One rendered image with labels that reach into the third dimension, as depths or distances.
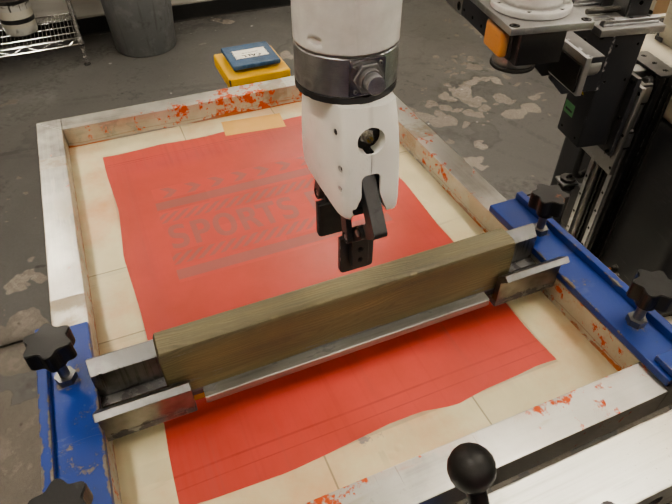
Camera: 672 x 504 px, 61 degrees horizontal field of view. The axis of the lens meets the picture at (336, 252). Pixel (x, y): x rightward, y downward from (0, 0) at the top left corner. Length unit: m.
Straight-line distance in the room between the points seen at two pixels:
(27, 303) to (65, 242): 1.47
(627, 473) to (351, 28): 0.39
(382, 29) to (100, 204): 0.59
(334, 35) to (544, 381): 0.43
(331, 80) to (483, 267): 0.31
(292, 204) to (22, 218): 1.92
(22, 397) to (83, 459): 1.42
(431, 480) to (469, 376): 0.15
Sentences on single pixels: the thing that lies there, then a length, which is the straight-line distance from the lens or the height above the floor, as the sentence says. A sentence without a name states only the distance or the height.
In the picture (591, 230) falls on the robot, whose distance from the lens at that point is 1.72.
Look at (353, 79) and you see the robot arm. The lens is 0.40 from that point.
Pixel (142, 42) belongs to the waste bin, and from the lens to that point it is 3.78.
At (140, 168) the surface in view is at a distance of 0.95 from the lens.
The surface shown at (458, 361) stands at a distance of 0.64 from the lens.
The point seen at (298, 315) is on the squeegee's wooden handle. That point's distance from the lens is 0.54.
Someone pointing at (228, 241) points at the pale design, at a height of 0.96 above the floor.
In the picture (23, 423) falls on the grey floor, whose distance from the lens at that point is 1.92.
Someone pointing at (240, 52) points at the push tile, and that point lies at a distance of 1.26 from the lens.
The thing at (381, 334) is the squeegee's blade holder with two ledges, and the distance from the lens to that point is 0.60.
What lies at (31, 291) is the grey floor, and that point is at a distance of 2.28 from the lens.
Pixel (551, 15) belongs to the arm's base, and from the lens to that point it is 0.98.
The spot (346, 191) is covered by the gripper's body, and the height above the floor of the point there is 1.21.
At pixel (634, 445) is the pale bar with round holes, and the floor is 1.04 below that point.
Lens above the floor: 1.46
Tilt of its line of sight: 43 degrees down
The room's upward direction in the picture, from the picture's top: straight up
